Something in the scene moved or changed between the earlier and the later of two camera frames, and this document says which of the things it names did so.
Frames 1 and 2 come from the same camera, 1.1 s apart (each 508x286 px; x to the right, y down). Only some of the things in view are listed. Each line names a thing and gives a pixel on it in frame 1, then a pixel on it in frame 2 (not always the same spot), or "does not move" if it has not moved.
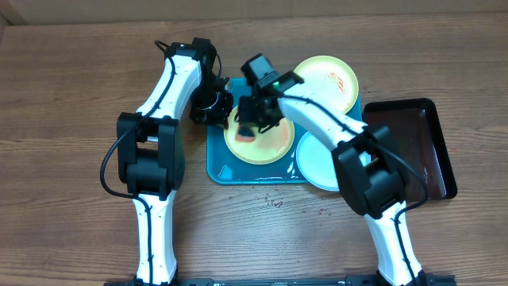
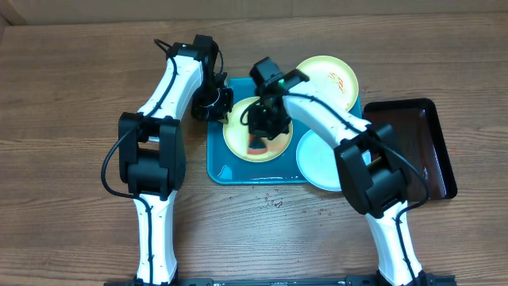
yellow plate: x=267 y=148 does not move
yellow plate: x=331 y=79 does not move
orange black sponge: x=245 y=133 → x=255 y=144
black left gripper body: x=209 y=106 does not move
